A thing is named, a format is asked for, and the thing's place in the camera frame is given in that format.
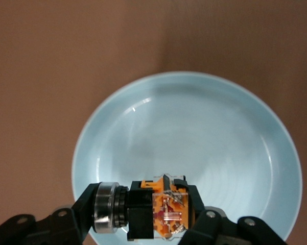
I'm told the light blue round plate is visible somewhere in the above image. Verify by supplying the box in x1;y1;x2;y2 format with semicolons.
70;71;303;245

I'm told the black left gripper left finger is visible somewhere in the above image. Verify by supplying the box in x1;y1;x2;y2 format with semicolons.
0;182;103;245

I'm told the black and orange push-button switch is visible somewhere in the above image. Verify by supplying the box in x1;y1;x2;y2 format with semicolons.
93;173;196;242

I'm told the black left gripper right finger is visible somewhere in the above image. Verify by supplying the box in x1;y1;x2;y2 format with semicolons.
177;183;289;245

